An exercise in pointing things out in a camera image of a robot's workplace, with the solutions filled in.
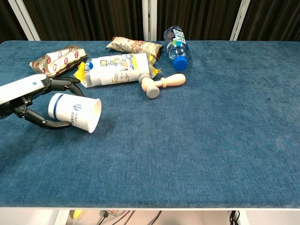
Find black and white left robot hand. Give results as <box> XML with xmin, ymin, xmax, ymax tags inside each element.
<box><xmin>0</xmin><ymin>74</ymin><xmax>84</xmax><ymax>130</ymax></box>

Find white paper cup blue stripe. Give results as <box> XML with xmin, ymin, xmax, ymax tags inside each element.
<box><xmin>48</xmin><ymin>92</ymin><xmax>102</xmax><ymax>134</ymax></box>

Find gold snack packet red labels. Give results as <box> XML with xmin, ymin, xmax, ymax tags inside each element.
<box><xmin>29</xmin><ymin>45</ymin><xmax>89</xmax><ymax>78</ymax></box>

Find dark pleated curtain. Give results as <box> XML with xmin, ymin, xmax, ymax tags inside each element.
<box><xmin>0</xmin><ymin>0</ymin><xmax>300</xmax><ymax>44</ymax></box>

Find white and yellow plastic package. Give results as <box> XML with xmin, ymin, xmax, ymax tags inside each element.
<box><xmin>73</xmin><ymin>52</ymin><xmax>162</xmax><ymax>89</ymax></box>

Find brown peanut snack bag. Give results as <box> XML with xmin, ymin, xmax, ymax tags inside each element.
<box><xmin>105</xmin><ymin>36</ymin><xmax>164</xmax><ymax>61</ymax></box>

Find wooden massage hammer grey ends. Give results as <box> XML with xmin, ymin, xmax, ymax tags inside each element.
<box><xmin>138</xmin><ymin>73</ymin><xmax>187</xmax><ymax>99</ymax></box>

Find white table leg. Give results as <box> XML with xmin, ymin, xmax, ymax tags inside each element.
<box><xmin>54</xmin><ymin>210</ymin><xmax>71</xmax><ymax>225</ymax></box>
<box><xmin>239</xmin><ymin>210</ymin><xmax>250</xmax><ymax>225</ymax></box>

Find blue fabric table cloth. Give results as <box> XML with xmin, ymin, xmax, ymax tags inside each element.
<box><xmin>0</xmin><ymin>40</ymin><xmax>300</xmax><ymax>209</ymax></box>

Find clear water bottle blue cap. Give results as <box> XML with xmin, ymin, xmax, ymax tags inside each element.
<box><xmin>163</xmin><ymin>25</ymin><xmax>190</xmax><ymax>72</ymax></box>

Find white slanted frame post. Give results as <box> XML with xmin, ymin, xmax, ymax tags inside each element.
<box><xmin>229</xmin><ymin>0</ymin><xmax>251</xmax><ymax>41</ymax></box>
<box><xmin>7</xmin><ymin>0</ymin><xmax>41</xmax><ymax>41</ymax></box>

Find white upright frame post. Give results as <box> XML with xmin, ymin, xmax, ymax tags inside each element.
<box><xmin>142</xmin><ymin>0</ymin><xmax>158</xmax><ymax>42</ymax></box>

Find black cable with plug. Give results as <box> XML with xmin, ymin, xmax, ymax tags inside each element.
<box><xmin>97</xmin><ymin>210</ymin><xmax>136</xmax><ymax>225</ymax></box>

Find thin black cable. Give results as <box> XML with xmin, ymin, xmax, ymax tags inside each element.
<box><xmin>150</xmin><ymin>210</ymin><xmax>163</xmax><ymax>225</ymax></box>

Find black cable bundle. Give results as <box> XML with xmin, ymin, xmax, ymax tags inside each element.
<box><xmin>229</xmin><ymin>210</ymin><xmax>241</xmax><ymax>225</ymax></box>

